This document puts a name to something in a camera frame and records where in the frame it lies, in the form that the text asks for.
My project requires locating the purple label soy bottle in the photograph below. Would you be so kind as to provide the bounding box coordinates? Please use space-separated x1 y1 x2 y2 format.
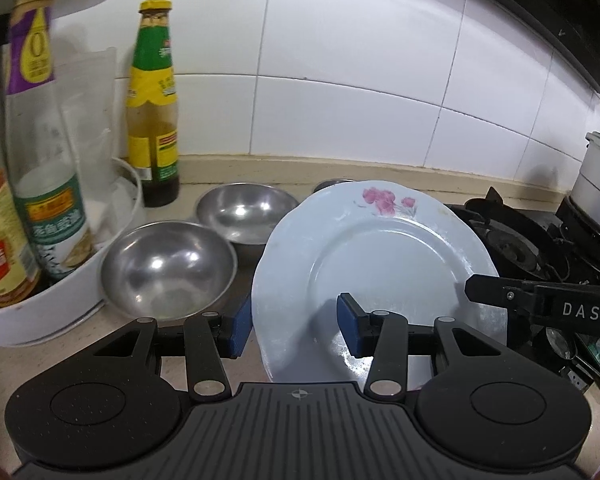
5 0 93 281

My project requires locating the floral white plate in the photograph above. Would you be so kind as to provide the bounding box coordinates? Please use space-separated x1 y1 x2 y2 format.
251 181 507 382

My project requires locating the steel bowl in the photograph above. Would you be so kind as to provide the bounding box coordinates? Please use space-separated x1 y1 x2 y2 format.
312 179 354 193
194 182 299 246
98 220 238 323

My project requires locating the green yellow oyster sauce bottle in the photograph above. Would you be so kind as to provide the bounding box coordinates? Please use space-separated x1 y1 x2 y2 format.
125 0 180 207

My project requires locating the white two-tier spice rack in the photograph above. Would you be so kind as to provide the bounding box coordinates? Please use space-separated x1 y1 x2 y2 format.
0 0 145 347

